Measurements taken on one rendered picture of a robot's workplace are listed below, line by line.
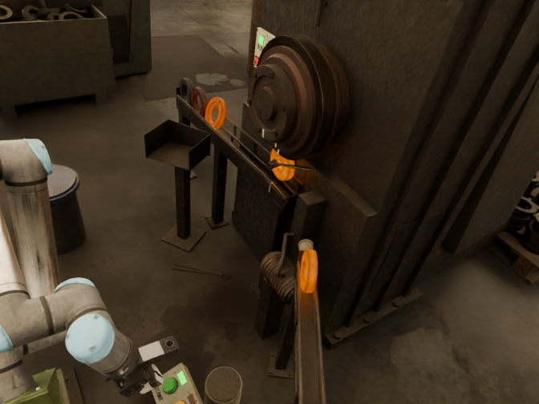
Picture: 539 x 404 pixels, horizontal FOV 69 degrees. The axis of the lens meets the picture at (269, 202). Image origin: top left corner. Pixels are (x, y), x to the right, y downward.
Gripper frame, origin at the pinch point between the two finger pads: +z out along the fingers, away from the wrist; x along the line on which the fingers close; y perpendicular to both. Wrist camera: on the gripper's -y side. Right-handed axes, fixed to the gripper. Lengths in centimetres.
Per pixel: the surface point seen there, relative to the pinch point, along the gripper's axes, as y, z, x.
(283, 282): -49, 34, -22
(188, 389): -4.3, 6.7, 4.0
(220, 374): -12.5, 19.7, 0.4
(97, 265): 25, 62, -109
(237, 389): -15.2, 20.6, 7.2
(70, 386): 47, 51, -45
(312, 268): -56, 9, -8
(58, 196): 19, 20, -124
